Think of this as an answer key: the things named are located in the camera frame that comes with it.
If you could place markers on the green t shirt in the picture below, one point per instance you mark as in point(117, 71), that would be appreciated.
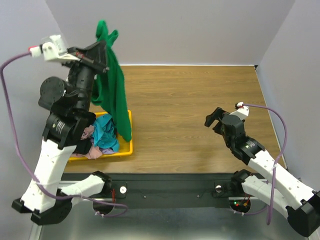
point(109, 88)

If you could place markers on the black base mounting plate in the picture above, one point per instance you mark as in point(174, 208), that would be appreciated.
point(174, 190)

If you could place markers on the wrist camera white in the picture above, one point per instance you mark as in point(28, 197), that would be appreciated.
point(53, 49)
point(241, 110)

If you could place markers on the black t shirt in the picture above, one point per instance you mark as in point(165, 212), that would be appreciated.
point(83, 146)

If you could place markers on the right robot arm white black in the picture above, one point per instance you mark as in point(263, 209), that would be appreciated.
point(304, 218)

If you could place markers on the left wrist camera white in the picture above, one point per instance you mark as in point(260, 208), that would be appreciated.
point(53, 49)

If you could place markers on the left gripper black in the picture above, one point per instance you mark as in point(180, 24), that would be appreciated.
point(96, 54)

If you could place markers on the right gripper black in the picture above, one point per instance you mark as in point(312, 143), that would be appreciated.
point(220, 122)

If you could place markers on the yellow plastic tray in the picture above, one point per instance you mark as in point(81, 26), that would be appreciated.
point(125, 148)

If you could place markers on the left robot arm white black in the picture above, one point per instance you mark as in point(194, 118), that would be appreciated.
point(68, 103)

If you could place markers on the teal t shirt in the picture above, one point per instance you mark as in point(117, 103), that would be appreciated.
point(104, 134)

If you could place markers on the pink t shirt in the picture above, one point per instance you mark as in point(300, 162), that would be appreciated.
point(94, 152)

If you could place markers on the lilac t shirt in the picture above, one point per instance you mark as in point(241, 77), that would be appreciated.
point(107, 151)

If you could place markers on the aluminium frame rail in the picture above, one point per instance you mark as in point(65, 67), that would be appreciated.
point(250, 197)

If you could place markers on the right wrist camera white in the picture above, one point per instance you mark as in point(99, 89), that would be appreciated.
point(241, 110)

